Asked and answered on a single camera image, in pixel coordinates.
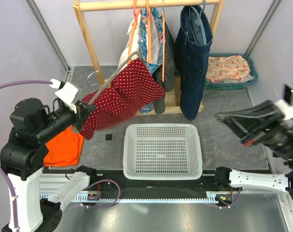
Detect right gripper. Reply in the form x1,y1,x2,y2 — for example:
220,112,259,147
214,98,293,160

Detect red polka dot skirt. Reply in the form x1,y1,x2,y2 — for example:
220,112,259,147
80,58,165,140

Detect white blouse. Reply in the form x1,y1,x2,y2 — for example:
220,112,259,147
118,14,142,70

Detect blue floral skirt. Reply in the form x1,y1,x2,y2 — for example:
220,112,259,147
138,7,163,115

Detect orange hanger of blouse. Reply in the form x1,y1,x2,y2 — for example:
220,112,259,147
128,0,142,57

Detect orange hanger of floral skirt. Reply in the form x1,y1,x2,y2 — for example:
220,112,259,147
146,0,152,63

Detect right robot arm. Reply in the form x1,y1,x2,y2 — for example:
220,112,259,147
213,100,293,200

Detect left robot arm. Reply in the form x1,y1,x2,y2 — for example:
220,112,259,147
0,98,98,232

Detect blue-grey hanger of denim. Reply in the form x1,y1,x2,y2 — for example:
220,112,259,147
189,0,207,45

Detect orange hanger of grey garment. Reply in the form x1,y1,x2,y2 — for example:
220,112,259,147
161,0,165,83

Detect black square floor marker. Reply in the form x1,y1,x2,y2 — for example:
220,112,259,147
105,134,113,141

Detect orange cloth on floor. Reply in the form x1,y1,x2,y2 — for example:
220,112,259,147
44,126,84,167

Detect green laundry tub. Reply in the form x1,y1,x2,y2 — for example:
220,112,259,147
205,54,258,89

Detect pink patterned clothes in tub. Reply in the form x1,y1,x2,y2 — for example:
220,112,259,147
205,55,254,84

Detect white plastic laundry basket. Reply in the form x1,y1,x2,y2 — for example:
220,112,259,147
123,123,203,181

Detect grey dotted garment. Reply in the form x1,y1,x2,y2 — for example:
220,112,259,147
153,23,180,115

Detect wooden clothes rack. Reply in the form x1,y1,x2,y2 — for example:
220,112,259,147
73,0,226,116

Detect dark denim garment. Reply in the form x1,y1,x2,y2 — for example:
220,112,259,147
174,5,213,121

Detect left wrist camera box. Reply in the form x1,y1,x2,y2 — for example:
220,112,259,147
55,82,81,111

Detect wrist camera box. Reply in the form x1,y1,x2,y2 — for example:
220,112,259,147
55,82,81,111
275,84,293,121

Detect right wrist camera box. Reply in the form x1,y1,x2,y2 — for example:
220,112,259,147
275,84,293,121

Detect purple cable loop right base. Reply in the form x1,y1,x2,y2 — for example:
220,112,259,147
207,188,242,210

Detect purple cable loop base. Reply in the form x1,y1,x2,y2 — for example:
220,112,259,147
207,188,242,210
71,179,121,209

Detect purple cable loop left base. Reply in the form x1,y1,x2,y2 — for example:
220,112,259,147
71,179,121,209

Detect slotted cable duct rail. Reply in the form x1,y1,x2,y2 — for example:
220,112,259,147
39,192,231,203

